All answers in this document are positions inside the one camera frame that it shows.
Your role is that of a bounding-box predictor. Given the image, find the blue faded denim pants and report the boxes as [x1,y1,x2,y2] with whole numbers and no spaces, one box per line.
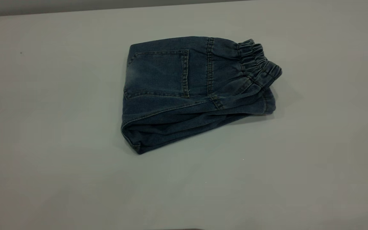
[121,36,283,155]

